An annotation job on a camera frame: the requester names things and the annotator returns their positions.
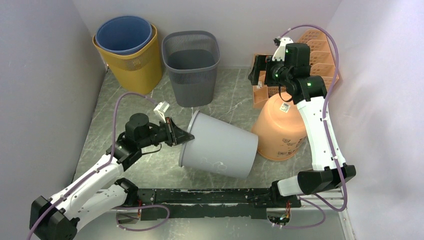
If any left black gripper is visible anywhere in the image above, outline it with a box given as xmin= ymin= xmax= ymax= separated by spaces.
xmin=139 ymin=117 xmax=194 ymax=148

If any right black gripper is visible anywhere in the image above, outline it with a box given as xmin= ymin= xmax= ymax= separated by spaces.
xmin=248 ymin=54 xmax=292 ymax=87

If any grey smooth plastic bin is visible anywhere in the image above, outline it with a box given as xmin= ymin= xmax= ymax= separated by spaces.
xmin=178 ymin=110 xmax=259 ymax=179

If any grey mesh waste basket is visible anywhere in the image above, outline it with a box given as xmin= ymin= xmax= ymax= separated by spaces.
xmin=161 ymin=30 xmax=221 ymax=108

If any orange plastic bin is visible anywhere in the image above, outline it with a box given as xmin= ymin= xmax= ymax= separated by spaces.
xmin=251 ymin=92 xmax=307 ymax=161

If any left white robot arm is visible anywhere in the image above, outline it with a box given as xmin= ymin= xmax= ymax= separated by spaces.
xmin=27 ymin=113 xmax=195 ymax=240

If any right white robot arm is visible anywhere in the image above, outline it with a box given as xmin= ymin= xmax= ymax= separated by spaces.
xmin=248 ymin=43 xmax=356 ymax=207

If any orange plastic file rack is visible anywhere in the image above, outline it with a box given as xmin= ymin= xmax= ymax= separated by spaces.
xmin=253 ymin=29 xmax=336 ymax=109

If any yellow plastic bin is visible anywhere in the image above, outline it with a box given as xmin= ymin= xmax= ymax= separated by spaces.
xmin=92 ymin=24 xmax=163 ymax=95

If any blue plastic bin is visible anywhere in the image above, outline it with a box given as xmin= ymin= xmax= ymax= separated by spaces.
xmin=94 ymin=15 xmax=153 ymax=56

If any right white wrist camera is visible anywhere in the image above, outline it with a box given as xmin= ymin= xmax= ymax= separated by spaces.
xmin=271 ymin=37 xmax=294 ymax=62

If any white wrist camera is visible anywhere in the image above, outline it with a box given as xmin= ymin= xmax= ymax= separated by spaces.
xmin=271 ymin=37 xmax=294 ymax=62
xmin=153 ymin=101 xmax=170 ymax=122

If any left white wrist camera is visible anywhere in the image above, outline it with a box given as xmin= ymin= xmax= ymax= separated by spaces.
xmin=153 ymin=101 xmax=170 ymax=122

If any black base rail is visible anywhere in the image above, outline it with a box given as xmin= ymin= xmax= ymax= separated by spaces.
xmin=125 ymin=187 xmax=302 ymax=221

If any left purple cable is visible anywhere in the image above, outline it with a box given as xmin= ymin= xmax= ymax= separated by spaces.
xmin=26 ymin=92 xmax=171 ymax=240

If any aluminium frame rail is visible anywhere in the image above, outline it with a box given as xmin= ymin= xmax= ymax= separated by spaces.
xmin=297 ymin=188 xmax=344 ymax=210

